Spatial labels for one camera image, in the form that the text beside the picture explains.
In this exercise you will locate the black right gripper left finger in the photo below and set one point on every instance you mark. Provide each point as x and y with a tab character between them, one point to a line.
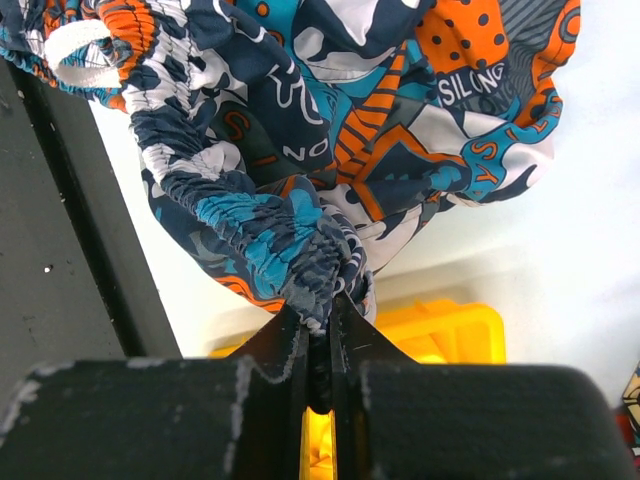
140	418

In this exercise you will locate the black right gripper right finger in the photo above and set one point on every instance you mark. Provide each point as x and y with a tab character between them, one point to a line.
397	419

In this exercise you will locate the orange blue patterned shorts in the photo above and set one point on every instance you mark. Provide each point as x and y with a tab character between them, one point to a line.
293	148

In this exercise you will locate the comic print shorts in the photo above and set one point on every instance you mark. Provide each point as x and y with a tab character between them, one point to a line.
627	417

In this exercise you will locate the yellow plastic bin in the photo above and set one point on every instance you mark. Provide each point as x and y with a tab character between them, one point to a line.
430	335

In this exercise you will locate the black mounting plate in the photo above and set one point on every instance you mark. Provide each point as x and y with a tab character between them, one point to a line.
74	280

